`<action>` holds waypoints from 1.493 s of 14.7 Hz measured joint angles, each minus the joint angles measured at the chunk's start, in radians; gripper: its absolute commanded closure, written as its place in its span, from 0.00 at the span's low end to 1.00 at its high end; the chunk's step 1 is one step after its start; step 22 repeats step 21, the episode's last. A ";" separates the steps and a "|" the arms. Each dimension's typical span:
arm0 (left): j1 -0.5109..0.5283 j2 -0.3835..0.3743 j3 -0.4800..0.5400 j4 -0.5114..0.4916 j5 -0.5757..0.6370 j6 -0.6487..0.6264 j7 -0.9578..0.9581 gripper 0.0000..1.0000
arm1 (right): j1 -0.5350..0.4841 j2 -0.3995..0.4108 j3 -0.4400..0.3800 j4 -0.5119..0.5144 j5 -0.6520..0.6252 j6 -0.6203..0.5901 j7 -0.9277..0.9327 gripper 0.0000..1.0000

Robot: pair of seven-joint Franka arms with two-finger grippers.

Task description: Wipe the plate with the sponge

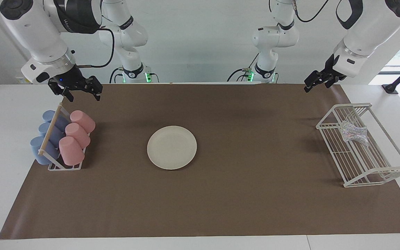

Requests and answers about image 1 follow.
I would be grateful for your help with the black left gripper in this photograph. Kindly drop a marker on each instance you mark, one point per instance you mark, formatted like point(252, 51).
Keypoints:
point(326, 73)

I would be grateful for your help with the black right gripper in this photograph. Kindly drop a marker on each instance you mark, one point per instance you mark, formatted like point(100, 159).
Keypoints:
point(71, 80)

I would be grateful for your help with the silver glitter sponge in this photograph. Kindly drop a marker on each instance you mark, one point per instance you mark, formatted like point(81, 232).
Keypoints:
point(354, 133)

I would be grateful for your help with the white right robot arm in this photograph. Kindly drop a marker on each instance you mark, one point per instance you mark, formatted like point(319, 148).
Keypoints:
point(36, 34)

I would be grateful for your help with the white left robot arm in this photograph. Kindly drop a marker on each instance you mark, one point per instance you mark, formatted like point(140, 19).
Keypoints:
point(370, 31)

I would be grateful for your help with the cream round plate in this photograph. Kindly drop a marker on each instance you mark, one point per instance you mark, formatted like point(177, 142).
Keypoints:
point(172, 147)

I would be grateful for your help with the pink plastic cup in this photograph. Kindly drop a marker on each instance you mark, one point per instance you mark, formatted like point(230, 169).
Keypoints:
point(83, 120)
point(78, 134)
point(71, 150)

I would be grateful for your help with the blue plastic cup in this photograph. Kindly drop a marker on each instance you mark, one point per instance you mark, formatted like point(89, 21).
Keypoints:
point(59, 121)
point(55, 134)
point(40, 151)

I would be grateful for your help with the brown table mat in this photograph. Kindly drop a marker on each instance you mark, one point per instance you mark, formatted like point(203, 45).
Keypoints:
point(221, 201)

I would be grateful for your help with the white wall socket box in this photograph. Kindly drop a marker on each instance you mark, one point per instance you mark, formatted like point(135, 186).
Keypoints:
point(18, 80)

